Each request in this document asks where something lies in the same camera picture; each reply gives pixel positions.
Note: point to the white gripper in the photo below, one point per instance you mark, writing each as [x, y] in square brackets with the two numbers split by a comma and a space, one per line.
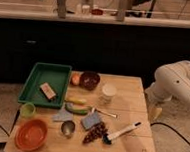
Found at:
[153, 102]

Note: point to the white paper cup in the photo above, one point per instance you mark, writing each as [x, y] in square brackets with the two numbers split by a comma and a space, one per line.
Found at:
[108, 92]

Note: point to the white black dish brush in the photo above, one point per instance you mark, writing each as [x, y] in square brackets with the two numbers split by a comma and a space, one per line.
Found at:
[107, 138]

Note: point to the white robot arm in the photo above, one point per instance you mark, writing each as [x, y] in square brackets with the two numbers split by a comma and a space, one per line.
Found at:
[170, 80]

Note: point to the small metal cup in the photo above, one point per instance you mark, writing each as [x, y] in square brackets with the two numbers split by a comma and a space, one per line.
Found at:
[68, 128]

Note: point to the small green cup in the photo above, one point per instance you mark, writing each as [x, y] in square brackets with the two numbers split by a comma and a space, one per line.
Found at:
[27, 110]

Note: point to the brown pine cone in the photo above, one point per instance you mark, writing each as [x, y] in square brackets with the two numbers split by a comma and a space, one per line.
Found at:
[95, 132]

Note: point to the metal spoon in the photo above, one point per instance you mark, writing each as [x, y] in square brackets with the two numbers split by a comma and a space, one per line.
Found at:
[103, 112]

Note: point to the dark maroon bowl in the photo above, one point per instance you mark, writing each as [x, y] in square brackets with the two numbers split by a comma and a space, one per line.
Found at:
[89, 80]

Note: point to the yellow banana toy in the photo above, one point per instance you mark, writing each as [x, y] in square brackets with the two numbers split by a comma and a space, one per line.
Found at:
[76, 100]

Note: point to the green cucumber toy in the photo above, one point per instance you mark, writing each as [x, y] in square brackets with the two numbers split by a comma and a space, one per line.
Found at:
[69, 107]

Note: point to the orange fruit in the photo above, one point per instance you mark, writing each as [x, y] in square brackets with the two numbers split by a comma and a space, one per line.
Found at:
[75, 79]

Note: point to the grey blue cloth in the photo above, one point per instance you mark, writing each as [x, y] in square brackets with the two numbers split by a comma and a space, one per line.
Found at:
[62, 115]

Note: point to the green plastic tray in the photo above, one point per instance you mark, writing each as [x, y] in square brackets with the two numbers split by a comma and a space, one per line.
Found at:
[56, 75]

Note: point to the wooden block sponge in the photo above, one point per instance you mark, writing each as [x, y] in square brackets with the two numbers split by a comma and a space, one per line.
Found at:
[46, 89]

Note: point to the red object on shelf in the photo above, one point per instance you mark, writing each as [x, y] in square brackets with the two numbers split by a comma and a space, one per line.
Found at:
[97, 12]

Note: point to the orange plastic bowl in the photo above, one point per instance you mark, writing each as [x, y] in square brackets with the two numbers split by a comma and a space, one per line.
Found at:
[31, 135]

